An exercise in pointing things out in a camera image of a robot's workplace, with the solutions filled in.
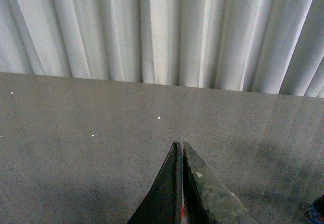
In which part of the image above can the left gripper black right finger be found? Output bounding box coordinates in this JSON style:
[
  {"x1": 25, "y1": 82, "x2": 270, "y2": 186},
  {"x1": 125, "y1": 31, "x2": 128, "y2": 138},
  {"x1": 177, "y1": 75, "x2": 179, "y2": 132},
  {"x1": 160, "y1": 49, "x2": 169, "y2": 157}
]
[{"x1": 183, "y1": 141, "x2": 258, "y2": 223}]

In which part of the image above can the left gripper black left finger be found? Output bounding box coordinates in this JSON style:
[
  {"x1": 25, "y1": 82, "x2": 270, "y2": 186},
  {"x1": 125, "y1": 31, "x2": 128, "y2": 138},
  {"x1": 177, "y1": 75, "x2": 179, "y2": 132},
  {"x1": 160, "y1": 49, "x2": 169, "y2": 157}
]
[{"x1": 128, "y1": 141, "x2": 183, "y2": 224}]

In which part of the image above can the yellow push button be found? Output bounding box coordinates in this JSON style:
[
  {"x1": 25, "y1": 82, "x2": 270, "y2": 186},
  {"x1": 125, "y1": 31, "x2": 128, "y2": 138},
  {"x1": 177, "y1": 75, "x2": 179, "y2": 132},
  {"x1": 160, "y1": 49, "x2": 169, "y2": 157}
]
[{"x1": 305, "y1": 195, "x2": 324, "y2": 224}]

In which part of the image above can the red push button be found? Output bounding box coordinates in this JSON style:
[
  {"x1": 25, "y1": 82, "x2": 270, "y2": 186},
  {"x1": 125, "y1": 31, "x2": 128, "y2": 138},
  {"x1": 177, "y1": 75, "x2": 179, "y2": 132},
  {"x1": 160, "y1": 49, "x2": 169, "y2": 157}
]
[{"x1": 181, "y1": 204, "x2": 187, "y2": 224}]

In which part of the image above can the white pleated curtain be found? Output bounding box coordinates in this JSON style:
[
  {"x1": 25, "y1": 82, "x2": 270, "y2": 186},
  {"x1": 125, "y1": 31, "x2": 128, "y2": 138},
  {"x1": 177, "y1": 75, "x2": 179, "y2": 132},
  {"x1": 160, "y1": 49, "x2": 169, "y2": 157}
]
[{"x1": 1, "y1": 0, "x2": 323, "y2": 98}]

